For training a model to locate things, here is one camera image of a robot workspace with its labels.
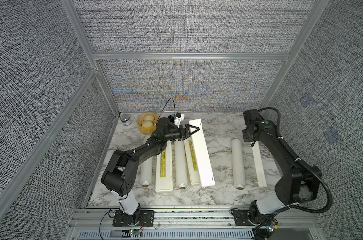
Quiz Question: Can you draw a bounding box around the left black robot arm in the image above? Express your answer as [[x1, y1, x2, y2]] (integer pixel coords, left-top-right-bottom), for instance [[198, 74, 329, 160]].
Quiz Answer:
[[101, 118, 202, 217]]

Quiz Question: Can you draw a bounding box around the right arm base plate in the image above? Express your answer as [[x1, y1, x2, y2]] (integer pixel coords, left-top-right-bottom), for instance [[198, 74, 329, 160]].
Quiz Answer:
[[230, 208, 275, 226]]

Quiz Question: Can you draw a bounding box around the small silver tin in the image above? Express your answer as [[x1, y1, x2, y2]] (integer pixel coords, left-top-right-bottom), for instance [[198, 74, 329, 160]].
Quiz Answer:
[[119, 114, 131, 126]]

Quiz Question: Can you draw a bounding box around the yellow bowl with buns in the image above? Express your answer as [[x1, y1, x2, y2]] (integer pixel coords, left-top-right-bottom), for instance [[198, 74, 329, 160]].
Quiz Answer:
[[136, 113, 158, 135]]

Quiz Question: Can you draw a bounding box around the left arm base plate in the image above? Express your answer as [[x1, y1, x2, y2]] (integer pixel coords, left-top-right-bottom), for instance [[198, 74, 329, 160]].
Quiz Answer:
[[112, 210, 154, 227]]

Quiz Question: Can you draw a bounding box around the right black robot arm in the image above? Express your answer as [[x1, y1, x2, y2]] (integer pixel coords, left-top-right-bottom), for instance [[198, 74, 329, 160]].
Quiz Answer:
[[242, 109, 329, 226]]

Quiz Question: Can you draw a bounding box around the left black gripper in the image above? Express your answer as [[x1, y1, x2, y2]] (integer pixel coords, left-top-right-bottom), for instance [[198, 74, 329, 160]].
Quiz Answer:
[[163, 124, 198, 142]]

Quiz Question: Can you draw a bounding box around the white wrap dispenser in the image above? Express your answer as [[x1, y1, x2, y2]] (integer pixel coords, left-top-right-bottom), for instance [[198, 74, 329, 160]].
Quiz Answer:
[[155, 141, 173, 193], [252, 142, 267, 188], [183, 119, 215, 188]]

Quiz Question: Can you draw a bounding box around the plastic wrap roll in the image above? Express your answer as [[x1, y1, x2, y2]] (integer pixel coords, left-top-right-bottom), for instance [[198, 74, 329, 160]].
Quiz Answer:
[[174, 141, 188, 190], [231, 139, 245, 190], [140, 157, 153, 187]]

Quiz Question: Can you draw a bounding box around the aluminium mounting rail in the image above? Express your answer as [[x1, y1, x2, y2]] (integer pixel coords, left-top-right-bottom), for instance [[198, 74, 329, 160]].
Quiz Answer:
[[69, 206, 320, 229]]

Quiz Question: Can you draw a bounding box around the right black corrugated cable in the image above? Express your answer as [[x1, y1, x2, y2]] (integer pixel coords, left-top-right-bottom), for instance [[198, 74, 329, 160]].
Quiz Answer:
[[257, 107, 333, 238]]

